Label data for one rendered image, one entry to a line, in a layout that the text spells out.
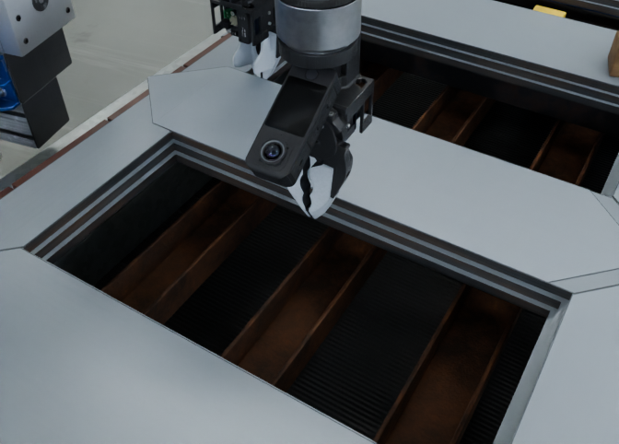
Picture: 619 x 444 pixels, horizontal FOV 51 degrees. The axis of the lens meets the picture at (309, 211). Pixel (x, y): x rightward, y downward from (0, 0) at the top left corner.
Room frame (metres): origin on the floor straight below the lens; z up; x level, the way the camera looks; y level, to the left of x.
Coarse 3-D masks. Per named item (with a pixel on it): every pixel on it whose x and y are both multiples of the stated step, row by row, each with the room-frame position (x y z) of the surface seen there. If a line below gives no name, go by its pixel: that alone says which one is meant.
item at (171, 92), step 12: (180, 72) 0.90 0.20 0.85; (192, 72) 0.90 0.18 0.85; (204, 72) 0.90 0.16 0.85; (216, 72) 0.90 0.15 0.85; (168, 84) 0.87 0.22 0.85; (180, 84) 0.87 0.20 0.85; (192, 84) 0.87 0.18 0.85; (204, 84) 0.87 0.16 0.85; (156, 96) 0.83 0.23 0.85; (168, 96) 0.83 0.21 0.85; (180, 96) 0.83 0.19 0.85; (156, 108) 0.80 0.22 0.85; (168, 108) 0.80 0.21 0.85; (156, 120) 0.77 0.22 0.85
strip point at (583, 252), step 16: (592, 208) 0.59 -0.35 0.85; (576, 224) 0.56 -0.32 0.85; (592, 224) 0.56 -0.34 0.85; (608, 224) 0.56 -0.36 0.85; (576, 240) 0.53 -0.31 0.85; (592, 240) 0.53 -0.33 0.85; (608, 240) 0.53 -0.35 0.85; (560, 256) 0.51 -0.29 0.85; (576, 256) 0.51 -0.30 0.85; (592, 256) 0.51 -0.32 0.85; (608, 256) 0.51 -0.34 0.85; (560, 272) 0.48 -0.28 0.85; (576, 272) 0.48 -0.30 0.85; (592, 272) 0.48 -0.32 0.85
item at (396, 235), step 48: (576, 0) 1.21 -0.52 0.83; (432, 48) 1.01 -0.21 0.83; (576, 96) 0.88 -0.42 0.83; (192, 144) 0.73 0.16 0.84; (96, 192) 0.62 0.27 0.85; (288, 192) 0.64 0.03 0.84; (48, 240) 0.55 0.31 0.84; (384, 240) 0.56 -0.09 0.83; (432, 240) 0.54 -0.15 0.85; (96, 288) 0.48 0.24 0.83; (480, 288) 0.49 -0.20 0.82; (528, 288) 0.47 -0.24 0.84; (576, 288) 0.46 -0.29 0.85; (528, 384) 0.35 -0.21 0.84
